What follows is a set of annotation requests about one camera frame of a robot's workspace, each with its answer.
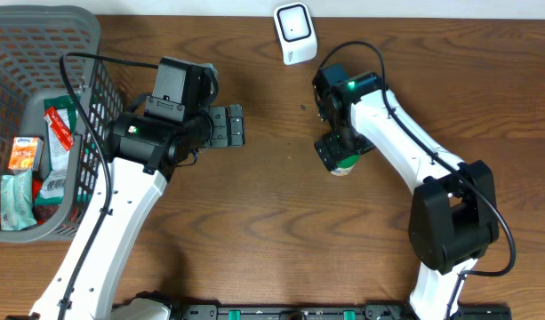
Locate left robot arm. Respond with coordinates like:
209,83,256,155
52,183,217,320
27,104,245,319

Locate left black cable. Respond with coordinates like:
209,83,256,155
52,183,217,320
56,52,160,320

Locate green lid seasoning jar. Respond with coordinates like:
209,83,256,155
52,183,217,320
330,155,360,176

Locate red stick sachet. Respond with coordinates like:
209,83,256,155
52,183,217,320
44,107,74,151

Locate grey plastic mesh basket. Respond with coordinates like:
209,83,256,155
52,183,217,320
0,5,124,243

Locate white barcode scanner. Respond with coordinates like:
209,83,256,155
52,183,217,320
273,2,318,65

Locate orange tissue pack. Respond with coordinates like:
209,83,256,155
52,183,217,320
7,136,44,172

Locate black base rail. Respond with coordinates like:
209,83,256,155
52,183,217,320
111,303,513,320

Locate red snack packet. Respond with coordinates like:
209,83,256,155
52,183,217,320
32,180,59,225

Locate light green wipes pack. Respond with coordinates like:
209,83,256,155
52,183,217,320
0,169,36,231

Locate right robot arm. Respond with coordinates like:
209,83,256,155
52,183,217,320
312,64,500,319

